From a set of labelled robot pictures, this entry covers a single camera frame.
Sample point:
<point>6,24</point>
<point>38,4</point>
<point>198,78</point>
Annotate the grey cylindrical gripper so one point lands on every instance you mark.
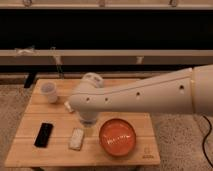
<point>88,119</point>

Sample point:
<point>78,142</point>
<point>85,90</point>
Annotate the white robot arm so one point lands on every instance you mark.
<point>187,91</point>

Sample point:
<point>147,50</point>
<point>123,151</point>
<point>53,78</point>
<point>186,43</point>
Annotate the white small bottle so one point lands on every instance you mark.
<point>68,107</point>

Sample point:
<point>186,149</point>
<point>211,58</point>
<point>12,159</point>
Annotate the orange bowl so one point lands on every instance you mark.
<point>117,137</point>

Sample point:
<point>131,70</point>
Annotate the wooden table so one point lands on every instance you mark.
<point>23,153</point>

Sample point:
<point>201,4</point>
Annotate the translucent plastic cup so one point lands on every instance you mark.
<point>49,91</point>

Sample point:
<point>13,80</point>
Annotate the black rectangular phone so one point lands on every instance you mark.
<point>43,135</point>

